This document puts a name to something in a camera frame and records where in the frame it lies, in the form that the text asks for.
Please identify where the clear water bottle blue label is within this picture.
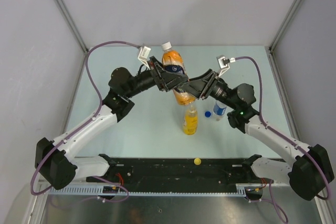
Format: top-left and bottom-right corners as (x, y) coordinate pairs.
(213, 100), (227, 121)

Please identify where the left aluminium corner post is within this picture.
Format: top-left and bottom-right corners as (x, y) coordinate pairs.
(38, 0), (89, 55)

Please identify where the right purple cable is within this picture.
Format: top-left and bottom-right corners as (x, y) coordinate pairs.
(230, 56), (331, 222)

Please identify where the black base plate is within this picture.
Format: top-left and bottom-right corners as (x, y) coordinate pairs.
(102, 158), (270, 193)

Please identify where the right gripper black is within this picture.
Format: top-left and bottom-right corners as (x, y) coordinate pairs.
(178, 69), (238, 110)

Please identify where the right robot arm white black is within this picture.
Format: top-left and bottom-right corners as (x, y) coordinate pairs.
(179, 70), (334, 200)

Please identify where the blue bottle cap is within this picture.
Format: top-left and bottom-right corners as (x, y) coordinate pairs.
(205, 111), (212, 118)

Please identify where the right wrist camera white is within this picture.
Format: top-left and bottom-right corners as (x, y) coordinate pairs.
(216, 55), (236, 77)

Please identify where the yellow juice bottle yellow cap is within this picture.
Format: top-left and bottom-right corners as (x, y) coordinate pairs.
(183, 104), (198, 135)

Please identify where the orange juice bottle white cap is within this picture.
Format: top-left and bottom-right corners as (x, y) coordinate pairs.
(161, 41), (195, 105)

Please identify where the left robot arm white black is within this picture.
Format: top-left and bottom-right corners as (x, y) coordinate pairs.
(35, 57), (188, 190)

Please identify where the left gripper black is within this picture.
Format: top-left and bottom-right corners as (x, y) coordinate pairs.
(124, 57), (188, 99)

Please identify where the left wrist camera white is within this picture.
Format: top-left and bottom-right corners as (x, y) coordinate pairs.
(138, 45), (151, 66)

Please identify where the right aluminium corner post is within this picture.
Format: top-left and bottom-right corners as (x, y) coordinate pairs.
(268, 0), (318, 52)

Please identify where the aluminium corner post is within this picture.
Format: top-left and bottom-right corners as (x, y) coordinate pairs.
(268, 0), (318, 52)
(38, 0), (89, 55)

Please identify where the grey slotted cable duct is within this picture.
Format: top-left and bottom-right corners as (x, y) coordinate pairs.
(48, 184), (246, 197)

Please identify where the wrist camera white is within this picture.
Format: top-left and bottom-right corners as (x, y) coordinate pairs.
(138, 45), (151, 66)
(216, 55), (236, 77)

